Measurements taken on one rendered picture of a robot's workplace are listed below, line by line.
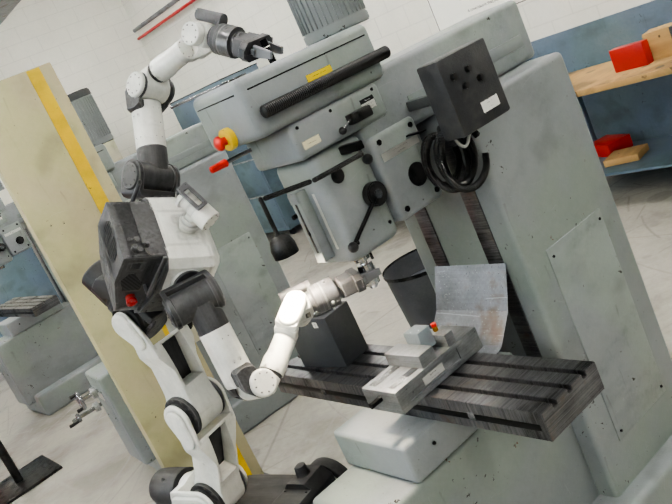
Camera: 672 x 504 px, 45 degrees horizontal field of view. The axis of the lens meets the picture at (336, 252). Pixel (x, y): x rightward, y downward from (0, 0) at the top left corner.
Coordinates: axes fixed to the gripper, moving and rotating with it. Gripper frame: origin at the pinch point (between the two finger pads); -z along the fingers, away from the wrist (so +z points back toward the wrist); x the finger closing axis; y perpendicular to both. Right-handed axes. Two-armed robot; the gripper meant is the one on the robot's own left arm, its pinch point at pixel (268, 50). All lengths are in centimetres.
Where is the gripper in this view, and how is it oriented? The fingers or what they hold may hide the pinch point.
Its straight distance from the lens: 226.1
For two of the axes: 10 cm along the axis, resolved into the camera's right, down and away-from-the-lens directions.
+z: -8.3, -3.1, 4.6
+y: 0.2, -8.4, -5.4
